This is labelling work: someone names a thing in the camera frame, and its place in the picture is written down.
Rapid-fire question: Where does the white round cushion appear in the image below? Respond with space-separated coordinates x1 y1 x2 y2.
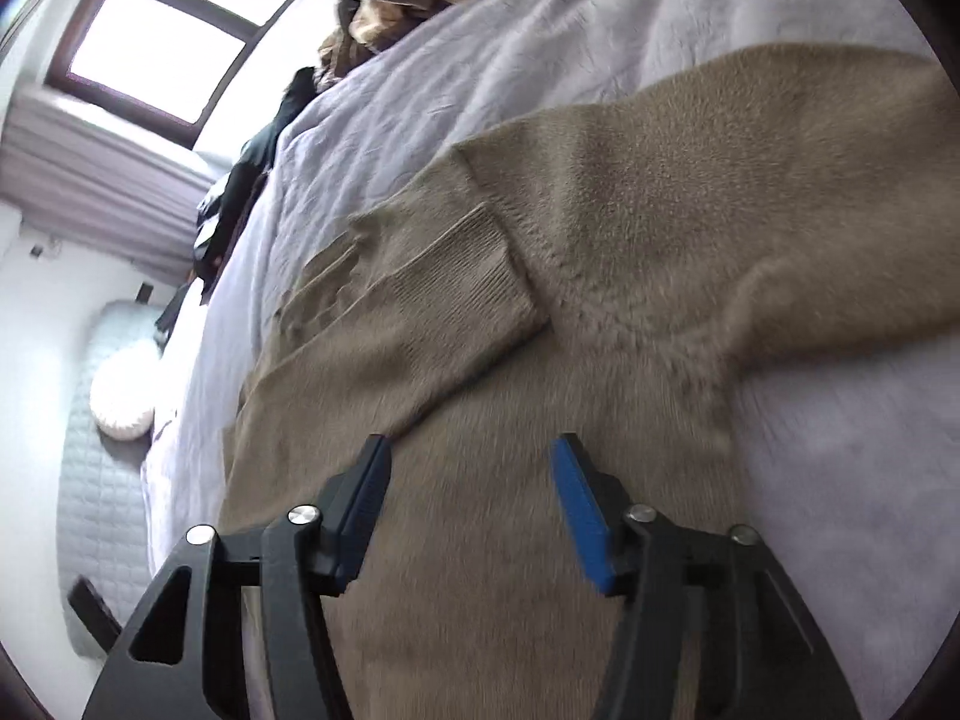
90 349 158 440

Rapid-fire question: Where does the brown garment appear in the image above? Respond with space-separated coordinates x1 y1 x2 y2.
318 0 452 92

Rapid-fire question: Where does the black clothing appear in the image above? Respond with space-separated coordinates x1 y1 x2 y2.
154 67 320 332

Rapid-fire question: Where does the brown towel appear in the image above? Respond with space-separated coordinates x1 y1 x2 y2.
217 41 960 720

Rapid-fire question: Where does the brown framed window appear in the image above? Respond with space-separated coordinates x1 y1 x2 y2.
43 0 353 148

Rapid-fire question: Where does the black bar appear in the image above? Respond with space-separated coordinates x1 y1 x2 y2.
66 577 122 650

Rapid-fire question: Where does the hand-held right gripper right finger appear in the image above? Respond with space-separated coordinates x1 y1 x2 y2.
550 432 863 720

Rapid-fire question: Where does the lavender bed blanket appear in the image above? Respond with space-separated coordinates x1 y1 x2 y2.
142 0 960 720

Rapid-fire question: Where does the grey quilted mat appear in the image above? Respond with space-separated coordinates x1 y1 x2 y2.
56 300 182 661

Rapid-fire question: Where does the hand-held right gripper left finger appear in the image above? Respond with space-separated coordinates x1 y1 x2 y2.
81 433 393 720

